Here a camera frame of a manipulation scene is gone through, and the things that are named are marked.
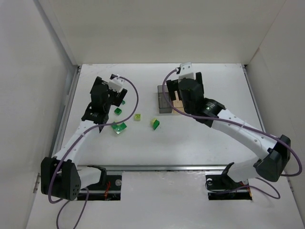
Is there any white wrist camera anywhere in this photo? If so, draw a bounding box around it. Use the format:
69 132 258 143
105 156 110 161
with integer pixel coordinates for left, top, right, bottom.
177 62 195 81
108 74 125 93

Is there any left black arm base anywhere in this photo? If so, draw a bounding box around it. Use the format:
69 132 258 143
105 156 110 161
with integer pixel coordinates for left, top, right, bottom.
77 167 122 201

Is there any orange transparent container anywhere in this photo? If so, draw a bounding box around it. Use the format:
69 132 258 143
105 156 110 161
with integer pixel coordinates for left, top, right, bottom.
172 91 184 113

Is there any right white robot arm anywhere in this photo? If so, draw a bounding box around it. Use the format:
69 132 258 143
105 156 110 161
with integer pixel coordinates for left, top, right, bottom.
163 72 291 192

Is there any grey transparent container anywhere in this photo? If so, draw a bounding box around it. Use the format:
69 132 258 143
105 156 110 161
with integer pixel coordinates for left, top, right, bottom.
157 85 173 114

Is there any light green square lego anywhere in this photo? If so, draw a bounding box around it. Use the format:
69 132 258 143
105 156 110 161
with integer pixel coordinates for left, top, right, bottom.
134 114 141 121

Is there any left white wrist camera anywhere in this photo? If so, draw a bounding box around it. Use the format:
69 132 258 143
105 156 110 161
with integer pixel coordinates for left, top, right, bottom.
108 74 125 93

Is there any dark green curved lego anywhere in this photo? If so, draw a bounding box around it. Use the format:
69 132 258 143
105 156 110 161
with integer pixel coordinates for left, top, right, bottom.
152 120 160 130

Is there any dark green lego plate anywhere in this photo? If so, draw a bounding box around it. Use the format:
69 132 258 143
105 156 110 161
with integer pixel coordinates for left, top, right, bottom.
111 122 127 134

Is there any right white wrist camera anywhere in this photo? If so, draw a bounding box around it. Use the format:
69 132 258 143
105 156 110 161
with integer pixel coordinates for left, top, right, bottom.
177 62 195 81

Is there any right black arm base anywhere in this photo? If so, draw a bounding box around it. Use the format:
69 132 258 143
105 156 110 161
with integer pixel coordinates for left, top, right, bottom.
205 163 252 200

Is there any dark green square lego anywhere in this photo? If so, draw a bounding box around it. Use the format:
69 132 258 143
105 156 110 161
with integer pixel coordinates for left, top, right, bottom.
114 108 122 115

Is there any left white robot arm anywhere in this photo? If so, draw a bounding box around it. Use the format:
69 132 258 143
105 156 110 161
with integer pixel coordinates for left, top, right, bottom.
41 75 127 200

